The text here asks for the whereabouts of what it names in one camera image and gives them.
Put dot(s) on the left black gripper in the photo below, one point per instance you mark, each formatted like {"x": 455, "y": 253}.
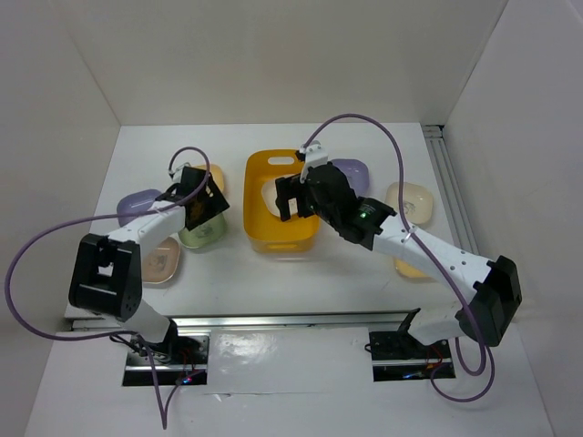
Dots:
{"x": 216, "y": 204}

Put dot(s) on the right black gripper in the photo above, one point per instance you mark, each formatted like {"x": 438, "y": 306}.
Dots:
{"x": 288, "y": 188}

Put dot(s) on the green panda plate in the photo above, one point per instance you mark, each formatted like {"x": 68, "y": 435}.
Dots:
{"x": 204, "y": 234}

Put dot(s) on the purple panda plate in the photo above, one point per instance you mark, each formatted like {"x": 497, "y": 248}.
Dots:
{"x": 357, "y": 174}

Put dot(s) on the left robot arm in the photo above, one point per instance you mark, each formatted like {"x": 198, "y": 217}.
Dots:
{"x": 107, "y": 276}

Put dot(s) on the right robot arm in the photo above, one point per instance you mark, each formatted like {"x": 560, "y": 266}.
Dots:
{"x": 487, "y": 292}

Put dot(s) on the yellow plastic bin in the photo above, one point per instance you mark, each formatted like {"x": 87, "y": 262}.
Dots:
{"x": 265, "y": 231}

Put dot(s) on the yellow panda plate left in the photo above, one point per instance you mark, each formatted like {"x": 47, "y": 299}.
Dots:
{"x": 216, "y": 180}

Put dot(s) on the yellow panda plate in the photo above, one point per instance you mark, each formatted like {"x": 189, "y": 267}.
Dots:
{"x": 216, "y": 180}
{"x": 408, "y": 271}

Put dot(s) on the purple plate left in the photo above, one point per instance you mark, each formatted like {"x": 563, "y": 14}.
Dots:
{"x": 135, "y": 202}

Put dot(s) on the pink panda plate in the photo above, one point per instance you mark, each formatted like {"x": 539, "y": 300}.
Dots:
{"x": 161, "y": 264}

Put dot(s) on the cream plate far right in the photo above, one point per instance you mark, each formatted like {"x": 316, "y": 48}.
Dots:
{"x": 418, "y": 202}

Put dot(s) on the yellow panda plate right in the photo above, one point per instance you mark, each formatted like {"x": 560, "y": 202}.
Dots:
{"x": 408, "y": 271}

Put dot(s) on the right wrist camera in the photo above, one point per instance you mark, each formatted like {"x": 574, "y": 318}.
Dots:
{"x": 312, "y": 155}

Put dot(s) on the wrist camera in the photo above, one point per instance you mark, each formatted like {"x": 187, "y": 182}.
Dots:
{"x": 177, "y": 169}
{"x": 312, "y": 155}

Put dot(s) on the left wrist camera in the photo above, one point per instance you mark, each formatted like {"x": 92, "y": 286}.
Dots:
{"x": 177, "y": 169}

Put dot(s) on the aluminium rail front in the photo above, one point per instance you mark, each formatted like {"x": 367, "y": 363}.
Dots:
{"x": 265, "y": 321}

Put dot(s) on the aluminium rail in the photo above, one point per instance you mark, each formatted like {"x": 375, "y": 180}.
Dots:
{"x": 450, "y": 192}
{"x": 265, "y": 321}

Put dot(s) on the aluminium rail right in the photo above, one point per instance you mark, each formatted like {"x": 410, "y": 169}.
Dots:
{"x": 450, "y": 192}

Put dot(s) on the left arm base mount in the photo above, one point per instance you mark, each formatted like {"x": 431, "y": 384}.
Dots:
{"x": 188, "y": 365}

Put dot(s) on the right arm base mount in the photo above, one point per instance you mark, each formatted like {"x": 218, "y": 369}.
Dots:
{"x": 397, "y": 356}

